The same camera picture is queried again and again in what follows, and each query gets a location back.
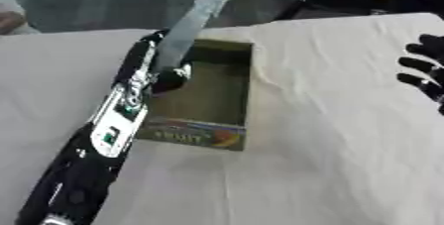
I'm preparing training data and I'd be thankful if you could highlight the person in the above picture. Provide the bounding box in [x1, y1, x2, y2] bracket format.
[0, 0, 42, 36]

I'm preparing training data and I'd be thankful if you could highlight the person's hand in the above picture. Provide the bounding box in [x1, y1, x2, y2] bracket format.
[0, 10, 28, 35]

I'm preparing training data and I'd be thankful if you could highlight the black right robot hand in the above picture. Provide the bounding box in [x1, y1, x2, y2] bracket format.
[395, 33, 444, 116]

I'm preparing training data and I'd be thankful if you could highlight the tan cardboard box green inside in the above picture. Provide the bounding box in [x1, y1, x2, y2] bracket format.
[135, 38, 257, 153]

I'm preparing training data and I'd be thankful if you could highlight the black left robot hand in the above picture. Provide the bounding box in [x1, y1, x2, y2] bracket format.
[112, 29, 194, 95]

